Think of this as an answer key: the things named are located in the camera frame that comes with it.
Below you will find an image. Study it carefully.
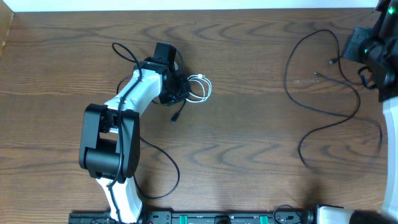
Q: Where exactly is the white USB cable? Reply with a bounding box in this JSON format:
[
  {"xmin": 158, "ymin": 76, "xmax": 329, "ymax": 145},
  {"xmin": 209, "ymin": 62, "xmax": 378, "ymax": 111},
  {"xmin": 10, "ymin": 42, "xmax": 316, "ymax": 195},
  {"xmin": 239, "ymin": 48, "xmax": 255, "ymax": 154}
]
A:
[{"xmin": 185, "ymin": 73, "xmax": 213, "ymax": 104}]

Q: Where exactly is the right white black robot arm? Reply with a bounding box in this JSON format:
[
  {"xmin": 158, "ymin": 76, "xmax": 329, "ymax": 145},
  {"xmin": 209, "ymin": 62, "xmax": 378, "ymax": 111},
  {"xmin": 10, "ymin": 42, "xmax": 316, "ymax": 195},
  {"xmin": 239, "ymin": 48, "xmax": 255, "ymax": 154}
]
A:
[{"xmin": 305, "ymin": 0, "xmax": 397, "ymax": 223}]

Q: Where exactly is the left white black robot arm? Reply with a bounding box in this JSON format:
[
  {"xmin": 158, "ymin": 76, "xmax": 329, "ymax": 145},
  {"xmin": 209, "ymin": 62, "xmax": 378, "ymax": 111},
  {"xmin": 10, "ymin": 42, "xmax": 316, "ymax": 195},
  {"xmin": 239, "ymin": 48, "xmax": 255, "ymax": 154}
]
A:
[{"xmin": 79, "ymin": 42, "xmax": 190, "ymax": 223}]

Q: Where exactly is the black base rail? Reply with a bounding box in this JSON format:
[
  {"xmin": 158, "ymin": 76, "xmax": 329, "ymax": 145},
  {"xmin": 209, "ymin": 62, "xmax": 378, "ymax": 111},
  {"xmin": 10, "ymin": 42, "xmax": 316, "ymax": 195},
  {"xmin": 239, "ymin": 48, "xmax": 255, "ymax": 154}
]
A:
[{"xmin": 68, "ymin": 204, "xmax": 318, "ymax": 224}]

